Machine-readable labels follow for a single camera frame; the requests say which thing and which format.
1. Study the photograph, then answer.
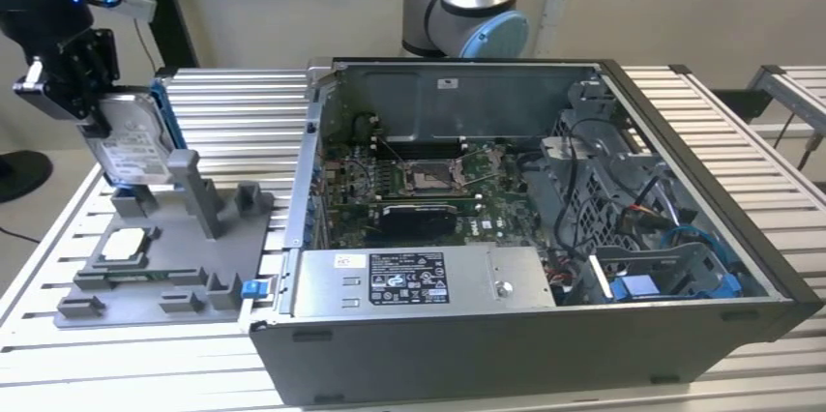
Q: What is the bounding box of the thin metal locking lever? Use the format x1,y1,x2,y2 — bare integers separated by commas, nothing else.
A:
378,136,415,165

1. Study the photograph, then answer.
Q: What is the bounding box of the grey metal disk bay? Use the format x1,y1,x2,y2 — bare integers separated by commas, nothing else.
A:
526,106,769,307

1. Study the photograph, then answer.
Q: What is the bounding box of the green motherboard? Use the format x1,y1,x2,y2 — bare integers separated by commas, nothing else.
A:
315,138,550,249

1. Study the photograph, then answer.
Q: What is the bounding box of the blue wire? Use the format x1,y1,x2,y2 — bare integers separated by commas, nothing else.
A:
663,222,734,282

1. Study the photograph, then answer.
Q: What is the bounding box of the round black stand base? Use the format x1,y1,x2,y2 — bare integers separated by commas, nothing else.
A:
0,149,55,204

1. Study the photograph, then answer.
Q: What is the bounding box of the blue disk carrier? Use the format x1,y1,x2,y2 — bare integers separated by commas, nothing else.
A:
610,276,661,298

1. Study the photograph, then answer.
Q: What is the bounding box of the black upright post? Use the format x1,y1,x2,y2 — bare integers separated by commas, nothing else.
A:
122,0,200,75

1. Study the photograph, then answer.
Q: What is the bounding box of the black table bracket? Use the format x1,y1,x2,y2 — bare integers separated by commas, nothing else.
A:
713,87,773,123

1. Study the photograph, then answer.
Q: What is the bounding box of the black RAM slot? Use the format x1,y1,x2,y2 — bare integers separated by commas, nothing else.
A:
371,135,470,152

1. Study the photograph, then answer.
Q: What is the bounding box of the open dark PC case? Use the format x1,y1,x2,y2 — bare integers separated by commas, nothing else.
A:
248,56,826,407

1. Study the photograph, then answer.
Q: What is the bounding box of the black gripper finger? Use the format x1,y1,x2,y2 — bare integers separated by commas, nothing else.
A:
60,28,123,94
16,76,112,138

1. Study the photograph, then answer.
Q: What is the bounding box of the silver CPU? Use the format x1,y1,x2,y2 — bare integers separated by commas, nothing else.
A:
102,226,163,261

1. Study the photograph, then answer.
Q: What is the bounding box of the small grey wrist camera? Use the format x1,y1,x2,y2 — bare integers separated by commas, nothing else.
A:
12,57,47,94

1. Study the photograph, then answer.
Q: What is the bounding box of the black power wire bundle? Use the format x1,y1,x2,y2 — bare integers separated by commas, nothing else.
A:
622,177,698,239

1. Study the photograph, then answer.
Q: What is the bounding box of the grey parts rack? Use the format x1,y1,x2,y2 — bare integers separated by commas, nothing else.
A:
55,149,279,331

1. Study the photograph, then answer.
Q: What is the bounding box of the black graphics card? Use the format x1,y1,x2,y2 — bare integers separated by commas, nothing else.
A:
377,202,461,245

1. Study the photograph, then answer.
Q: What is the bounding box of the grey plastic disk bracket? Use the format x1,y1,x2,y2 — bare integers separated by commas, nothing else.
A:
590,240,728,302

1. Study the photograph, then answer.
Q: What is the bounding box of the expansion slot with white clips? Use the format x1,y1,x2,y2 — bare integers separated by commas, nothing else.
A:
373,191,483,203

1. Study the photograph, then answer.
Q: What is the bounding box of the coloured wire bundle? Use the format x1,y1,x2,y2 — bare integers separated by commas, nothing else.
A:
545,247,582,295

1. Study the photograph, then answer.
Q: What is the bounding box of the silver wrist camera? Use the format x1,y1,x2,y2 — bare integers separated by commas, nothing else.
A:
100,0,159,22

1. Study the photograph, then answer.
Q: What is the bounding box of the CPU socket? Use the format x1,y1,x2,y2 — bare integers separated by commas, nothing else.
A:
403,158,466,193

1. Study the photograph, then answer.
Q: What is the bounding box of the long black wire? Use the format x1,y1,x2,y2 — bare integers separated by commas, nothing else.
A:
553,119,641,258

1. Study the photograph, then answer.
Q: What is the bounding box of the hard disk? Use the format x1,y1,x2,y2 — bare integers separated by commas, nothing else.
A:
76,76,188,189

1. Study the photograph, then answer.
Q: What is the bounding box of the metal slat side table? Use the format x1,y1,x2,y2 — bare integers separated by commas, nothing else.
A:
748,63,826,142

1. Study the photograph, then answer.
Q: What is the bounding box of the grey power supply unit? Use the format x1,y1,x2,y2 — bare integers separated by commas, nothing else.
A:
290,246,558,319

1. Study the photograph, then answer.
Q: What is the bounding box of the black floor cable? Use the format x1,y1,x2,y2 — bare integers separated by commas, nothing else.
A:
0,225,42,244

